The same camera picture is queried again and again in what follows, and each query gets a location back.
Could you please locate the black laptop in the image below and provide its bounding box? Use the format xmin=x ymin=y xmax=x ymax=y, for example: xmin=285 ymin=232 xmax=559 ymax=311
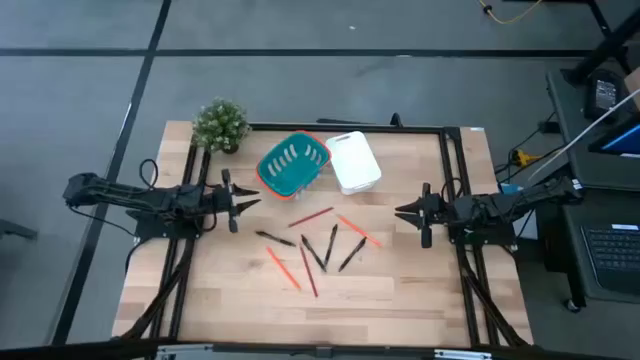
xmin=579 ymin=222 xmax=640 ymax=296

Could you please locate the black equipment desk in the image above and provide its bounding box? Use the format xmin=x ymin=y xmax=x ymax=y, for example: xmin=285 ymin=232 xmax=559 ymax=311
xmin=534 ymin=67 xmax=640 ymax=314

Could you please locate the yellow power plug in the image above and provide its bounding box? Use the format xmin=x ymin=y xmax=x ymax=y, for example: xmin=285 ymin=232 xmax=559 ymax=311
xmin=509 ymin=148 xmax=533 ymax=169

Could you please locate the monitor with blue screen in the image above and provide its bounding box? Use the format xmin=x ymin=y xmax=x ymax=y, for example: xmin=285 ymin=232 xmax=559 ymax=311
xmin=587 ymin=113 xmax=640 ymax=159

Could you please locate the white tube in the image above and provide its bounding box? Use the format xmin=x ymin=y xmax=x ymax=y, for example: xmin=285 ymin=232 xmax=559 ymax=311
xmin=527 ymin=87 xmax=640 ymax=182

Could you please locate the silver aluminium extrusion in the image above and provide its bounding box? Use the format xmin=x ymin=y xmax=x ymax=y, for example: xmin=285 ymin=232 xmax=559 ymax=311
xmin=157 ymin=343 xmax=216 ymax=360
xmin=433 ymin=348 xmax=494 ymax=360

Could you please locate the orange pencil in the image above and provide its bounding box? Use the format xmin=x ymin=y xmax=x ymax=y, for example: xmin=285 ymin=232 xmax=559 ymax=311
xmin=334 ymin=213 xmax=384 ymax=248
xmin=265 ymin=245 xmax=303 ymax=291

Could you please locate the yellow cable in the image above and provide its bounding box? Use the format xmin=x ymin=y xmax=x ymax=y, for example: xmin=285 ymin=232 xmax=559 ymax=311
xmin=477 ymin=0 xmax=544 ymax=25

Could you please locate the red pencil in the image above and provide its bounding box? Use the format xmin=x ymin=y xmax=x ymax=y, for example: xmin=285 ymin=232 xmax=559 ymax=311
xmin=298 ymin=244 xmax=320 ymax=299
xmin=287 ymin=206 xmax=335 ymax=229

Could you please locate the potted green plant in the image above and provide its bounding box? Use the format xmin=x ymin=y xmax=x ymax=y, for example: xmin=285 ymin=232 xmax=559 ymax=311
xmin=192 ymin=97 xmax=251 ymax=155

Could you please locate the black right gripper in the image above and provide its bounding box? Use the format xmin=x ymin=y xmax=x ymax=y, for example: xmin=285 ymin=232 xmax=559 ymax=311
xmin=394 ymin=182 xmax=455 ymax=249

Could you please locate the black click pen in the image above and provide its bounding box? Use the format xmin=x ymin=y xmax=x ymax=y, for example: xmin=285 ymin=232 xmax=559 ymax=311
xmin=337 ymin=236 xmax=368 ymax=274
xmin=254 ymin=230 xmax=298 ymax=248
xmin=323 ymin=223 xmax=339 ymax=270
xmin=300 ymin=233 xmax=328 ymax=274

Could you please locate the black standing desk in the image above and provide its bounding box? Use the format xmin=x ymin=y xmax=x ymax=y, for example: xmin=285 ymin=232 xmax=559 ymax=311
xmin=559 ymin=0 xmax=640 ymax=86

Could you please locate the brown cardboard box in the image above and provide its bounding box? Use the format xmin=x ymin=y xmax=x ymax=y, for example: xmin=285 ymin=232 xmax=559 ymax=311
xmin=624 ymin=67 xmax=640 ymax=109

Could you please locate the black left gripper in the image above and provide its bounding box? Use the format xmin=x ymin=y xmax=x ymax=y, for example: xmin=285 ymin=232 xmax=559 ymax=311
xmin=202 ymin=168 xmax=262 ymax=234

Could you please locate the white plastic bin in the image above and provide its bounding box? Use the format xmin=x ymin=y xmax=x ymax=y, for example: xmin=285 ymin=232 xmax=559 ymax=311
xmin=324 ymin=130 xmax=383 ymax=196

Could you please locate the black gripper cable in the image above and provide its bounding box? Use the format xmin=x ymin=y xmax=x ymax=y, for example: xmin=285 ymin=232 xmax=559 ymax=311
xmin=438 ymin=176 xmax=464 ymax=201
xmin=137 ymin=157 xmax=160 ymax=190

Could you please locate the teal basket with orange rim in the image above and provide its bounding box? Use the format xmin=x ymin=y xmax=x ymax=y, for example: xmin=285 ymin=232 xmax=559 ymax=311
xmin=255 ymin=130 xmax=332 ymax=201

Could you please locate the black furniture leg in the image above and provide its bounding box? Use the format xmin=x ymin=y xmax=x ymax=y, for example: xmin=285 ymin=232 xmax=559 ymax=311
xmin=0 ymin=218 xmax=39 ymax=241

